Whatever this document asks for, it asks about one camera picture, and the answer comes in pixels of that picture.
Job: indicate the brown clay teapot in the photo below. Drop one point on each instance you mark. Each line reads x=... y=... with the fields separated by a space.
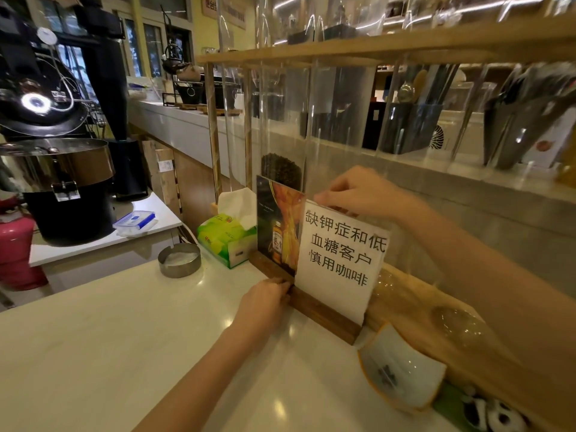
x=189 y=74

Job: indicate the person's right hand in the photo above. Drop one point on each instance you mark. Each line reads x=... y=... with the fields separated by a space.
x=375 y=193

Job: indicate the row of clear acrylic tubes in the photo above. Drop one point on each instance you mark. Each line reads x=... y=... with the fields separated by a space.
x=342 y=107

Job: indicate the dark bottle advert card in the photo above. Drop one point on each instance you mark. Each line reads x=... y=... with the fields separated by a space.
x=279 y=229

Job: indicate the wooden tube rack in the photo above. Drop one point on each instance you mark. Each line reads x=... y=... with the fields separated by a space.
x=450 y=42

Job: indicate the person's right forearm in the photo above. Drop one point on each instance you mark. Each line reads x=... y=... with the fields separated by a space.
x=495 y=283

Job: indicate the person's left thumb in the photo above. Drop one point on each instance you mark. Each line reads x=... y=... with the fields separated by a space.
x=286 y=299

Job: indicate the white paper sign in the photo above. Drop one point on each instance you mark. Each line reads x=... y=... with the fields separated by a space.
x=339 y=260

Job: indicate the white square dish orange rim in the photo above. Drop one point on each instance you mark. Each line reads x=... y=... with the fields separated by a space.
x=400 y=368

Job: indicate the stainless steel cooling drum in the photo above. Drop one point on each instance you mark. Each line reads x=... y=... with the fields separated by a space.
x=67 y=193

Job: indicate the wooden sign stand base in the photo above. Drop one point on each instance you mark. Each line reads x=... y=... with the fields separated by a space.
x=324 y=312

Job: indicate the dark coffee beans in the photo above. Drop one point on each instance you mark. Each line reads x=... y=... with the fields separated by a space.
x=281 y=171

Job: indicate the person's left forearm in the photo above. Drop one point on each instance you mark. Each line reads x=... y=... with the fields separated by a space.
x=193 y=386

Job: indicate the panda plush toy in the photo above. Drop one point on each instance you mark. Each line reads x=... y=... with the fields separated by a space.
x=492 y=416

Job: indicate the person's left hand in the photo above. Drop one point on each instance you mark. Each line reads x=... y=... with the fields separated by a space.
x=258 y=308

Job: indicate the black cone-shaped holder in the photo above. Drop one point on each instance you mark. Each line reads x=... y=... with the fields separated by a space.
x=517 y=125

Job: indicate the black iron kettle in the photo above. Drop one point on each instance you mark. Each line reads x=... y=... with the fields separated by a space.
x=173 y=62

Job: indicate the white side cabinet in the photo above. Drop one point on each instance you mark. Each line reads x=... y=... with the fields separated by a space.
x=103 y=251

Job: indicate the clear box with blue lid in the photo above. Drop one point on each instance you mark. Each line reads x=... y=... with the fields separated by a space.
x=134 y=221

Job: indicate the black metal stove stand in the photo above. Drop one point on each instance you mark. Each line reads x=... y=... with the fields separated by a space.
x=198 y=94

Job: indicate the person's right thumb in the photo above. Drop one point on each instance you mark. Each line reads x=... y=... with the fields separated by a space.
x=342 y=208

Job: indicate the black utensil holder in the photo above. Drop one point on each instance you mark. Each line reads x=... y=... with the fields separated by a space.
x=411 y=128

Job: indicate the round metal ashtray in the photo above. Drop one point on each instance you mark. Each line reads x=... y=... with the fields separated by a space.
x=179 y=260

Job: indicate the green mat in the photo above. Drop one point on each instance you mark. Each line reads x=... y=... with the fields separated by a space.
x=447 y=407

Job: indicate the red fire extinguisher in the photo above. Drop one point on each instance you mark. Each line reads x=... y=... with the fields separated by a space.
x=18 y=251

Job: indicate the green tissue box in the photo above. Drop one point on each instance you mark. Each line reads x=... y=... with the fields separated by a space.
x=222 y=240

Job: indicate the black coffee roaster machine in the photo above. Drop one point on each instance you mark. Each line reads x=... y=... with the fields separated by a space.
x=45 y=98

